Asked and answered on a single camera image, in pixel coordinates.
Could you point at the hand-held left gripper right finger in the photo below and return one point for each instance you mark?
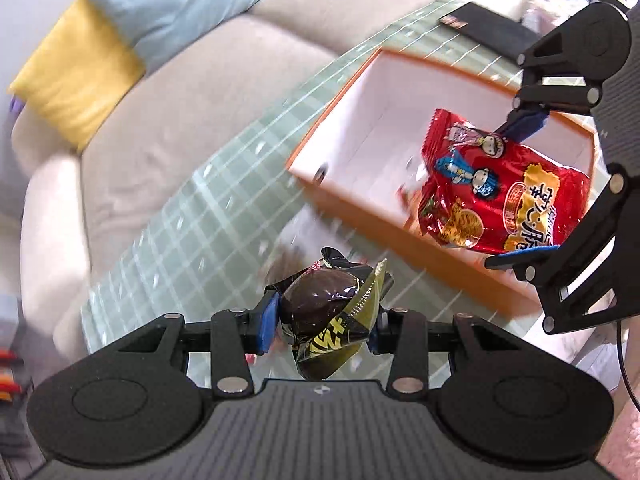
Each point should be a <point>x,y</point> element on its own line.
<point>382,332</point>

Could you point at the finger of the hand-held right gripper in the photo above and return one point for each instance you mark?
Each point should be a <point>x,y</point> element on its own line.
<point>525,122</point>
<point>525,255</point>

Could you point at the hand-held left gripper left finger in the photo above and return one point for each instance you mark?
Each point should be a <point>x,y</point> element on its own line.
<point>267,325</point>

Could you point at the black yellow snack packet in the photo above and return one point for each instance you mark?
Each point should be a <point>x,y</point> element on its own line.
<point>320,305</point>

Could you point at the large red snack bag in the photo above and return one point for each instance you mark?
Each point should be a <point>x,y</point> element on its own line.
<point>480,195</point>

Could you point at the orange cardboard box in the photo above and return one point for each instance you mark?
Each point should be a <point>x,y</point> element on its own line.
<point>370,125</point>

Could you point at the black flat box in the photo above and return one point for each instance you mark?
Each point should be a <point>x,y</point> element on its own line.
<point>490,27</point>

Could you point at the green checked tablecloth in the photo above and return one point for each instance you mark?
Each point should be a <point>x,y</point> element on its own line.
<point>200,210</point>

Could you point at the beige sofa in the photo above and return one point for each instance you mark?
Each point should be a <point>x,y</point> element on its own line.
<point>200,85</point>

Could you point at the orange plastic stool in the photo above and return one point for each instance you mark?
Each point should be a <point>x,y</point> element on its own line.
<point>10,385</point>

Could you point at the yellow pillow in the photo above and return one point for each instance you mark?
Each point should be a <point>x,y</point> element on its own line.
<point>75,75</point>

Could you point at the small purple object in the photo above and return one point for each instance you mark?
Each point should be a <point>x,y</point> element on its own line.
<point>16,105</point>

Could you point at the light blue pillow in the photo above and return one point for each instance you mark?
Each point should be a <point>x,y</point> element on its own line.
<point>165,5</point>

